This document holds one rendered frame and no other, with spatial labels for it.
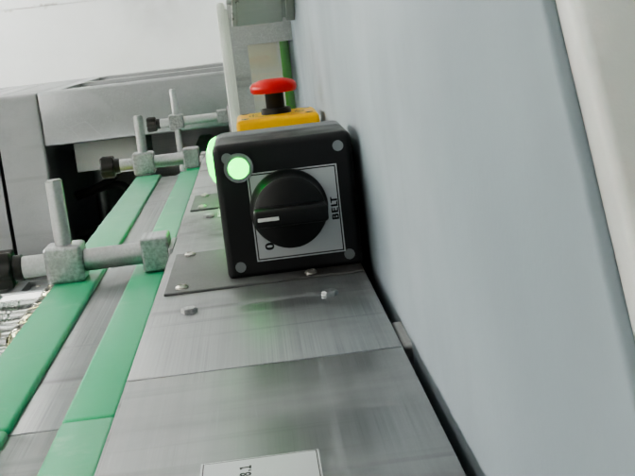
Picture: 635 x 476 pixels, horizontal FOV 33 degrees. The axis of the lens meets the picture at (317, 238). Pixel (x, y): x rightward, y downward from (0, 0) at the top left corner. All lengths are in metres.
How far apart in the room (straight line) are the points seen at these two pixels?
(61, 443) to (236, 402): 0.08
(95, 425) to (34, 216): 1.81
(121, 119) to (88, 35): 2.79
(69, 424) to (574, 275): 0.32
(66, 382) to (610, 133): 0.41
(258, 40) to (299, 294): 0.84
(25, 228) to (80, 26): 2.80
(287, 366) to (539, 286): 0.24
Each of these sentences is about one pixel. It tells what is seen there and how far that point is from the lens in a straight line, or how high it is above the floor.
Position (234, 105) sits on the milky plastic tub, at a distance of 1.40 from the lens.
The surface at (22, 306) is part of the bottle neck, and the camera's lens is 1.34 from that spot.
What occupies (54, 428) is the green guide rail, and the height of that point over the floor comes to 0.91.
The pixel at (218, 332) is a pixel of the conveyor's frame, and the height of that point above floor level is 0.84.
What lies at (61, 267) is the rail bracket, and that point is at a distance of 0.78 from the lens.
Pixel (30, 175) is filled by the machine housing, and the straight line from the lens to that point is 2.27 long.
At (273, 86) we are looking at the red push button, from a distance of 0.92.
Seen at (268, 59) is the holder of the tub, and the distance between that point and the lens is 1.40.
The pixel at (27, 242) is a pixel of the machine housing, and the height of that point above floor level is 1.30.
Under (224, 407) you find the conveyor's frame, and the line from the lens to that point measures 0.43.
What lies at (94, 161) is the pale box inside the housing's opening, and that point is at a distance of 2.34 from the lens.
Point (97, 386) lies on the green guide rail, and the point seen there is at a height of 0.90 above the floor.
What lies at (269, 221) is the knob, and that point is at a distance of 0.59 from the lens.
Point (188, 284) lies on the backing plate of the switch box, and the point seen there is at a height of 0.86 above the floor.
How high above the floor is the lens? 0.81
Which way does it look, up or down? 2 degrees down
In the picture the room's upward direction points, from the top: 97 degrees counter-clockwise
